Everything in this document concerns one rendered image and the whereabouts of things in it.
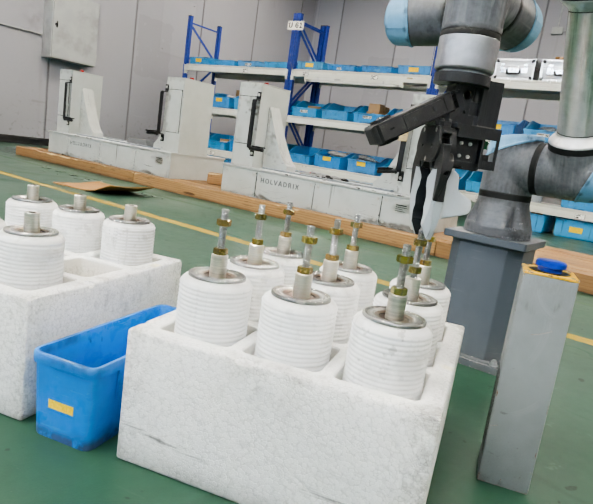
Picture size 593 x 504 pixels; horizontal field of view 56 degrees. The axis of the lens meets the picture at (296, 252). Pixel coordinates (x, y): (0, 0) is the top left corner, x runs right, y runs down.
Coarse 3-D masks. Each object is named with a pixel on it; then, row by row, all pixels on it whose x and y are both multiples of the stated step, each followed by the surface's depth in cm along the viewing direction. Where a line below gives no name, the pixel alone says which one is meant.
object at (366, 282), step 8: (344, 272) 88; (360, 280) 87; (368, 280) 88; (376, 280) 92; (360, 288) 88; (368, 288) 89; (360, 296) 88; (368, 296) 89; (360, 304) 89; (368, 304) 90
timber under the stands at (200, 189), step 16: (48, 160) 480; (64, 160) 466; (80, 160) 453; (112, 176) 429; (128, 176) 418; (144, 176) 407; (176, 192) 388; (192, 192) 379; (208, 192) 370; (224, 192) 363; (240, 208) 354; (256, 208) 346; (272, 208) 339; (304, 224) 326; (320, 224) 319; (368, 224) 305; (384, 240) 296; (400, 240) 290; (448, 240) 287; (448, 256) 276; (544, 256) 281; (560, 256) 291; (576, 256) 302; (592, 256) 311; (576, 272) 243; (592, 272) 249; (592, 288) 239
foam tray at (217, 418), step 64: (128, 384) 71; (192, 384) 68; (256, 384) 65; (320, 384) 62; (448, 384) 67; (128, 448) 72; (192, 448) 69; (256, 448) 66; (320, 448) 63; (384, 448) 60
